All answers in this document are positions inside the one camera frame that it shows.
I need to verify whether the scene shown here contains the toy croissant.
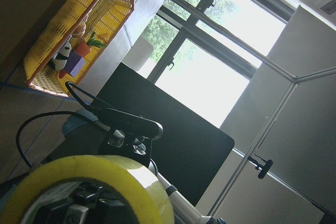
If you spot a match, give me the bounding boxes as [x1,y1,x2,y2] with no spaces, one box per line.
[71,21,86,38]

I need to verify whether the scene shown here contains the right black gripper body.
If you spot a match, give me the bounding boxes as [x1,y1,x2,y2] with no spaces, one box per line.
[104,130,152,166]

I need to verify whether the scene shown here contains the panda toy figure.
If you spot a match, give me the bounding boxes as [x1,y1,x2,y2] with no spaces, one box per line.
[51,41,72,71]

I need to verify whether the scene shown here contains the black partition panel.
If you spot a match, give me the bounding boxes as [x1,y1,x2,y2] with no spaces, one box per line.
[98,63,235,206]

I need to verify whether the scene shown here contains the yellow tape roll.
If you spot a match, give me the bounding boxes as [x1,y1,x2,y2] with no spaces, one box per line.
[1,155,174,223]

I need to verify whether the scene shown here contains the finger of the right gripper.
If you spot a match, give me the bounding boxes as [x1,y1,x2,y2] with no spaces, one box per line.
[70,182,103,206]
[39,200,89,223]

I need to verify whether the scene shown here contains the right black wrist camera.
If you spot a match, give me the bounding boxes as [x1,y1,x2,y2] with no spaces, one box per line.
[89,101,163,140]

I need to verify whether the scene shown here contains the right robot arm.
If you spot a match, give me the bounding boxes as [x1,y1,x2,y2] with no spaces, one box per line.
[46,109,224,223]

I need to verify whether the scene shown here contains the purple foam block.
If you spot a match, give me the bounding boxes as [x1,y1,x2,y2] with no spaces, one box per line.
[64,50,85,77]

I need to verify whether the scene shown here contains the toy carrot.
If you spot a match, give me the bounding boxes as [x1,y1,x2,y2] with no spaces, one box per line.
[58,32,107,79]

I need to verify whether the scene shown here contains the yellow plastic basket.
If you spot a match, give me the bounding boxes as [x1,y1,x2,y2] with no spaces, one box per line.
[23,0,134,97]

